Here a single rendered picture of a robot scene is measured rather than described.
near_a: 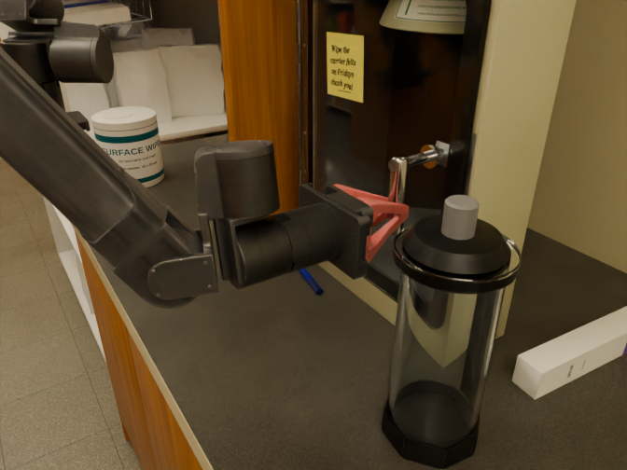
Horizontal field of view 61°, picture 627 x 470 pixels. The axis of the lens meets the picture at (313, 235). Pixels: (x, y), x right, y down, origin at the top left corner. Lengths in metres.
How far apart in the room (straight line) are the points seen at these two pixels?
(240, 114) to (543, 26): 0.42
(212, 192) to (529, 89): 0.33
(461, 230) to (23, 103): 0.35
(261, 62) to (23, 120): 0.43
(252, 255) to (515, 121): 0.30
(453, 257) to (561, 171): 0.61
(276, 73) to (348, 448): 0.52
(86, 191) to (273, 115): 0.44
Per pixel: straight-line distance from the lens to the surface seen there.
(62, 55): 0.75
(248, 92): 0.80
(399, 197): 0.56
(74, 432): 2.01
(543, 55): 0.59
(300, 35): 0.76
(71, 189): 0.45
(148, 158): 1.18
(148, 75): 1.70
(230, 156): 0.44
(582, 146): 1.00
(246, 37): 0.79
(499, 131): 0.57
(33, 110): 0.45
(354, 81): 0.67
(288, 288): 0.81
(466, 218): 0.45
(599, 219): 1.01
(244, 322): 0.75
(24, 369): 2.33
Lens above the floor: 1.39
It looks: 28 degrees down
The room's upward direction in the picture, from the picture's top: straight up
